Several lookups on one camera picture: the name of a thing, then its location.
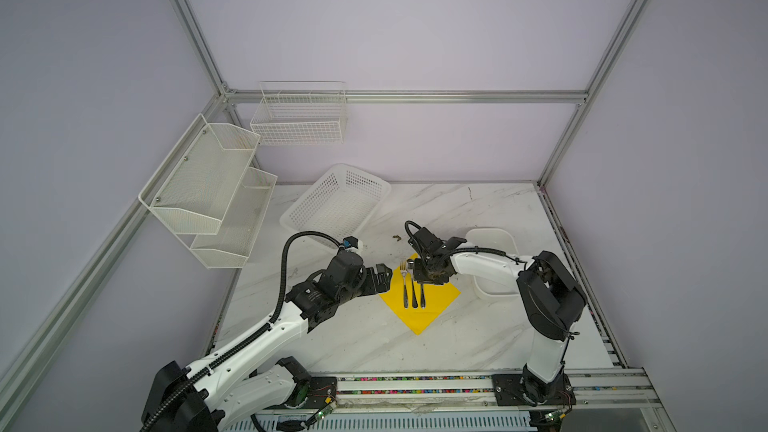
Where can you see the aluminium front mounting rail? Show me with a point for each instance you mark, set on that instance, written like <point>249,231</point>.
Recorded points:
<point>615,399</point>

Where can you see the white two-tier mesh shelf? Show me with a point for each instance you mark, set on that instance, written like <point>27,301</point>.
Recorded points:
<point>210,195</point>

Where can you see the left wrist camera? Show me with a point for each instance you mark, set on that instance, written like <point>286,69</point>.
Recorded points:
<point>353,244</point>

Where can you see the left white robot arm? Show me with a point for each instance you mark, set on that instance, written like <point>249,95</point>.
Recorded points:
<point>224,387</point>

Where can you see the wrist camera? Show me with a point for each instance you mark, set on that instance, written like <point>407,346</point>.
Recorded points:
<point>422,240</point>
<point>353,244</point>

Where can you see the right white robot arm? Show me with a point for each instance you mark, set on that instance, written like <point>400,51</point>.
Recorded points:
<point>552,298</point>

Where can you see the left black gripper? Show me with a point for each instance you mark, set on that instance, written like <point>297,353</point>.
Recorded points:
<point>372,287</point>

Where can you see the white rectangular plastic tray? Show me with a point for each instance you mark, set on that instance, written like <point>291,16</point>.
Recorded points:
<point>493,279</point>

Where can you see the white perforated plastic basket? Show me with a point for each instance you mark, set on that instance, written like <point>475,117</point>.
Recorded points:
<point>340,203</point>

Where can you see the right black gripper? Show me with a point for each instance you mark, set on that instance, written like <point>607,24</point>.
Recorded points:
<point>418,277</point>

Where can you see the silver metal fork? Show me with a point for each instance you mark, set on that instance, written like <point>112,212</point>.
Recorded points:
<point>404,274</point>

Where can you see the aluminium cage frame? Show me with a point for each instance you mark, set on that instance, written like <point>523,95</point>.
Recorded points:
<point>27,371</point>

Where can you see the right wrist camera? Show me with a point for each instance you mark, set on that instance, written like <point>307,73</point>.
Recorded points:
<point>422,240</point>

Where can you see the white wire wall basket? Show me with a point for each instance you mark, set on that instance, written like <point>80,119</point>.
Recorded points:
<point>301,113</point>

